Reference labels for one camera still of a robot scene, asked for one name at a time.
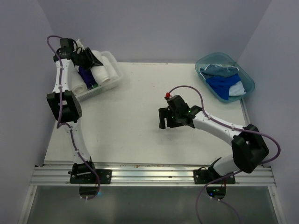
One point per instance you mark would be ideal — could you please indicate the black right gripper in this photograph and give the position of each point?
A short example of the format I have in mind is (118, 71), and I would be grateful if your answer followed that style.
(164, 113)

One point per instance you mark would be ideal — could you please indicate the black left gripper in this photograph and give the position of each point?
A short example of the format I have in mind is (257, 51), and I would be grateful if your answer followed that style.
(92, 61)

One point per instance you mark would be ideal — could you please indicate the purple towel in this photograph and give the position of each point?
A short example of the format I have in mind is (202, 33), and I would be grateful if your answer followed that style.
(87, 77)

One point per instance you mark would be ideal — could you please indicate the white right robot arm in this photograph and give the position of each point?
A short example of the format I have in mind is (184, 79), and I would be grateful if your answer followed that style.
(248, 147)

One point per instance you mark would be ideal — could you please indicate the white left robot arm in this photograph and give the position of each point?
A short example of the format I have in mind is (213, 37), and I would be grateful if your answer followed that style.
(63, 102)

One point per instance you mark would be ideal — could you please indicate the large white rolled towel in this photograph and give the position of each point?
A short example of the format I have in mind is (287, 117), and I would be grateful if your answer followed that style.
(78, 85)

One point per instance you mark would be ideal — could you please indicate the white plastic basket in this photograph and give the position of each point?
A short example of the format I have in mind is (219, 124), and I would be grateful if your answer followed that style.
(106, 86)

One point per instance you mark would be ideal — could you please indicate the denim blue cloth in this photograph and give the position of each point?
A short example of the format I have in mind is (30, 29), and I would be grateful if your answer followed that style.
(212, 70)

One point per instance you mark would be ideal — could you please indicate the teal plastic bin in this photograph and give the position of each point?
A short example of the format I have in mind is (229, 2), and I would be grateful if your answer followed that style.
(225, 60)

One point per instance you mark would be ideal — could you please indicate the light blue towel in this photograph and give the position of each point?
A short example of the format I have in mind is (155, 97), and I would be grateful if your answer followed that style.
(236, 90)

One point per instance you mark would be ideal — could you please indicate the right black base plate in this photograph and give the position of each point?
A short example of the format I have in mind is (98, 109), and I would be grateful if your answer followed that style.
(204, 176)

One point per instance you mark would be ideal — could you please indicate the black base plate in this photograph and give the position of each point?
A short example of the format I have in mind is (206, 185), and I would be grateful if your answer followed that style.
(204, 176)
(81, 174)

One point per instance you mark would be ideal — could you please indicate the aluminium rail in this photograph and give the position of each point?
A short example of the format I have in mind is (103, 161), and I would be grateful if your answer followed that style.
(146, 175)

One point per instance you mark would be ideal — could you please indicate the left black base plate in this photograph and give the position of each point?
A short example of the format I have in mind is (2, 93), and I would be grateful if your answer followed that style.
(81, 174)

